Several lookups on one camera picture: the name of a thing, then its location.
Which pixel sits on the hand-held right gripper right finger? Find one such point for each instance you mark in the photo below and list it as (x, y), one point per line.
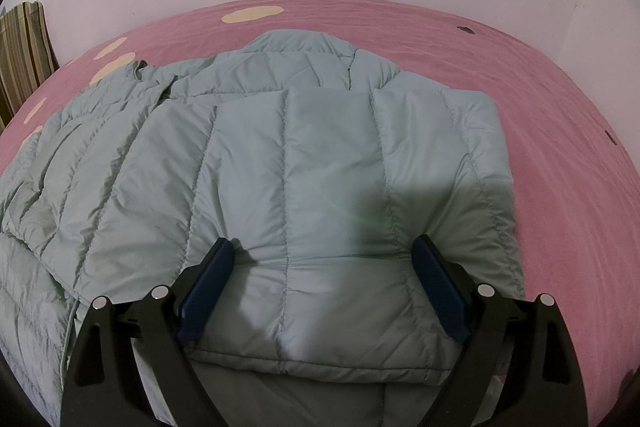
(442, 294)

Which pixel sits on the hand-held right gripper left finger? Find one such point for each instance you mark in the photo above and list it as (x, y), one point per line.
(205, 297)

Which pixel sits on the light green puffer jacket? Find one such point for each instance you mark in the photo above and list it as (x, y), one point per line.
(280, 187)

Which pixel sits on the pink spotted bed sheet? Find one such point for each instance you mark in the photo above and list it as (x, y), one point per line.
(550, 147)

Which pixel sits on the striped curtain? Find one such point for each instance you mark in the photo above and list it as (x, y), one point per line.
(25, 52)

